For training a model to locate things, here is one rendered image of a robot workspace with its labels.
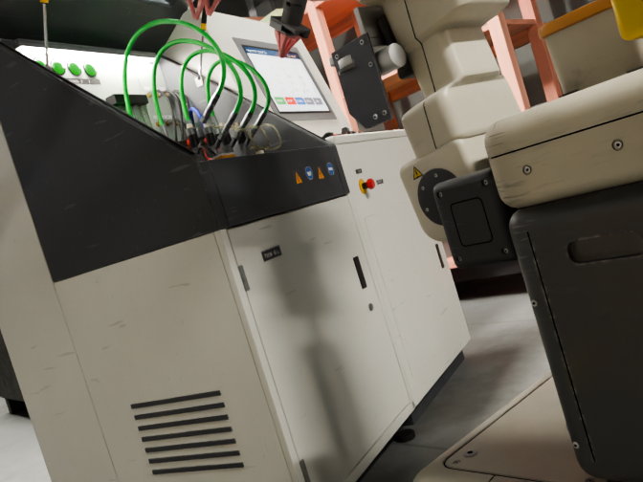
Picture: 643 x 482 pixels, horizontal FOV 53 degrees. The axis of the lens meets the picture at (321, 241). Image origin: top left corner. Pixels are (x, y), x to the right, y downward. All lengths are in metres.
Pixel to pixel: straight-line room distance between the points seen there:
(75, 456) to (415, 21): 1.47
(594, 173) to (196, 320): 1.00
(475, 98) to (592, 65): 0.26
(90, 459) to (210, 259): 0.75
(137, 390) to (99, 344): 0.16
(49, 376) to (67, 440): 0.19
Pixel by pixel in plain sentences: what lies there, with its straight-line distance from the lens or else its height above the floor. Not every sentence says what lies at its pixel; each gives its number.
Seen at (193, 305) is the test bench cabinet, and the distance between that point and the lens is 1.54.
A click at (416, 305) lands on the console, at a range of 2.30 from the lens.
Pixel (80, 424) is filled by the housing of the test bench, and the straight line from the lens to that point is 1.95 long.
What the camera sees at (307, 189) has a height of 0.83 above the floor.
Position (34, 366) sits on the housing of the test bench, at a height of 0.58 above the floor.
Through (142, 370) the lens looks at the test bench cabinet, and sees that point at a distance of 1.71.
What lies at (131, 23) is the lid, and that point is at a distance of 2.25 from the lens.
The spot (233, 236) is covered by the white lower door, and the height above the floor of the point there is 0.77.
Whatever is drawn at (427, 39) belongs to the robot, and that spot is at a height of 1.00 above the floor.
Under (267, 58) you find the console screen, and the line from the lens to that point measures 2.52.
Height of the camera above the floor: 0.77
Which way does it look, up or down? 3 degrees down
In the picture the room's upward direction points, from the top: 17 degrees counter-clockwise
